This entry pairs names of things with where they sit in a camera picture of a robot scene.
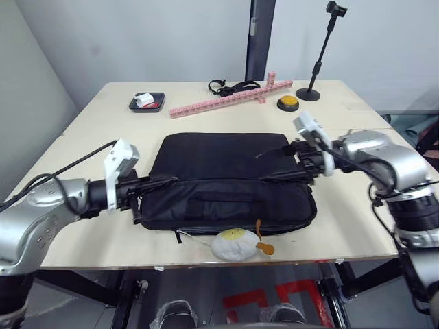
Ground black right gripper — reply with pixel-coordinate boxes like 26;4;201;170
254;138;326;186

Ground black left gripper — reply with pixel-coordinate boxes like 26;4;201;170
115;171;179;226

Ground black laptop bag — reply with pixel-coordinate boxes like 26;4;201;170
138;132;318;238

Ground white and yellow plush mouse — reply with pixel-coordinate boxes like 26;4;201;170
210;221;276;263

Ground yellow button black base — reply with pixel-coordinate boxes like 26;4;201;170
276;95;300;112

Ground black stand round base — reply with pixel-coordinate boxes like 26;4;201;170
295;12;339;103

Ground small white box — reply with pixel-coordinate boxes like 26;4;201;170
134;93;154;108

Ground black rectangular tray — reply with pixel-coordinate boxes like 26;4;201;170
128;91;168;112

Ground short pink block bar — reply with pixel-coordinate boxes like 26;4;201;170
257;71;277;104

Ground long pink block bar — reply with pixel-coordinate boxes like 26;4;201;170
168;79;294;120

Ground dark vertical pillar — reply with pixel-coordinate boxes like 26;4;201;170
244;0;276;83

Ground dark rounded foot-like shape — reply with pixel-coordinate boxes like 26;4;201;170
258;300;307;329
155;299;199;329

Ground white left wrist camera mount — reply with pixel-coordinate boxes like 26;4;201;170
104;138;142;215

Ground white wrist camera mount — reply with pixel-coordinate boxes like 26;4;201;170
292;110;335;178
104;138;142;215

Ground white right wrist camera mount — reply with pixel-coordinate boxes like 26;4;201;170
292;110;335;178

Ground thin white cord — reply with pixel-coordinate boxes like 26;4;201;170
179;230;213;247

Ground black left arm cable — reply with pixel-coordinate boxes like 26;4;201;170
0;140;117;216

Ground black strap with buckle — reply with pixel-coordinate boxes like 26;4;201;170
207;78;262;98

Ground black metal table frame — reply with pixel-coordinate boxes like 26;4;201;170
32;258;416;329

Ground dark frame with teal cover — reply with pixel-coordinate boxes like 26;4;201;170
380;110;439;162

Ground small black camera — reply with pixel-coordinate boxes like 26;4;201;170
325;1;349;18

